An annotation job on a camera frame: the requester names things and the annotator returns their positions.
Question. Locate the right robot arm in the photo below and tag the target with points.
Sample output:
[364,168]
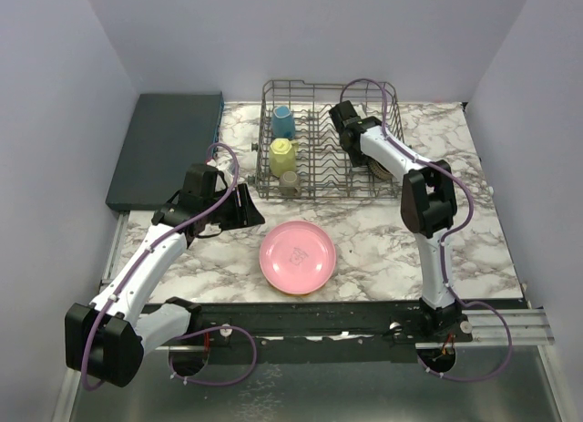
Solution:
[428,206]

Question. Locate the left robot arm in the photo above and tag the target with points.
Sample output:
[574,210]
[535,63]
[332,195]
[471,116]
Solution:
[109,337]

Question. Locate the brown beige bowl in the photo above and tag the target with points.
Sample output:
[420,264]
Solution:
[378,171]

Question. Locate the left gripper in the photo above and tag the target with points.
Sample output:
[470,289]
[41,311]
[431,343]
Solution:
[244,215]

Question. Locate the pink plate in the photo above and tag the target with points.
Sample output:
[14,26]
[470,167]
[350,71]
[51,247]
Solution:
[298,252]

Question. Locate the grey wire dish rack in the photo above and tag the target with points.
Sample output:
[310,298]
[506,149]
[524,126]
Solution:
[325,170]

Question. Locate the dark grey network switch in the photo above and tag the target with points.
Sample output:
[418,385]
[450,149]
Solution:
[166,134]

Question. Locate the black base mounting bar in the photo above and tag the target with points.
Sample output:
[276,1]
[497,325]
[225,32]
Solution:
[318,333]

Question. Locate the small grey cup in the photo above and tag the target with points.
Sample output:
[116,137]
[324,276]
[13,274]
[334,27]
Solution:
[289,184]

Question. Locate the blue floral mug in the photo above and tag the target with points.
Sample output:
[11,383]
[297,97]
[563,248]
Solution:
[282,123]

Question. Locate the yellow-green faceted mug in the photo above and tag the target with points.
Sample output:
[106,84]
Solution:
[282,156]

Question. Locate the aluminium rail frame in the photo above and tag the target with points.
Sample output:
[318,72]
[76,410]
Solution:
[527,327]

